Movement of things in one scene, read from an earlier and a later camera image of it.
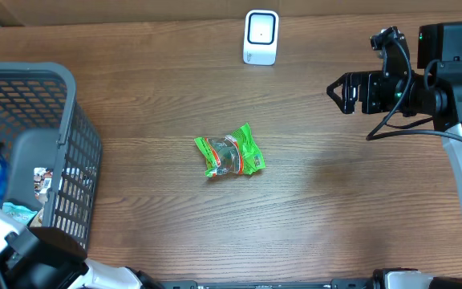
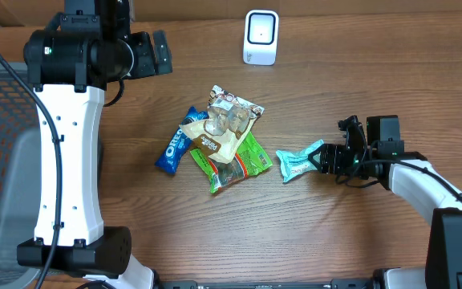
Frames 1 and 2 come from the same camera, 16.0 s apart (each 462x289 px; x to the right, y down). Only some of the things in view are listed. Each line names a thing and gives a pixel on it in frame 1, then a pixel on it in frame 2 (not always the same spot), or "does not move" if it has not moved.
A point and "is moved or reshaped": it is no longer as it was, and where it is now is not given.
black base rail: x=267 y=284 does not move
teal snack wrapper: x=18 y=213 -> x=293 y=163
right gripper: x=347 y=81 -> x=330 y=154
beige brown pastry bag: x=43 y=181 is moved or reshaped
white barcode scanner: x=261 y=37 does not move
